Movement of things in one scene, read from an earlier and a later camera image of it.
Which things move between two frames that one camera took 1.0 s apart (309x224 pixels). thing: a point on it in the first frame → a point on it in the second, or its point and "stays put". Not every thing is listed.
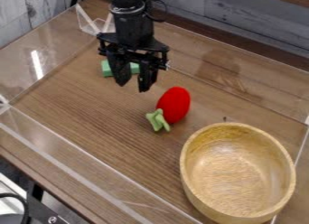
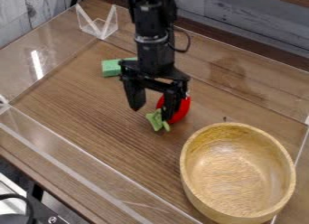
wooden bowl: [238, 173] stays put
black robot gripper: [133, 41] → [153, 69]
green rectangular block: [108, 72] stays put
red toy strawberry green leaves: [175, 103] stays put
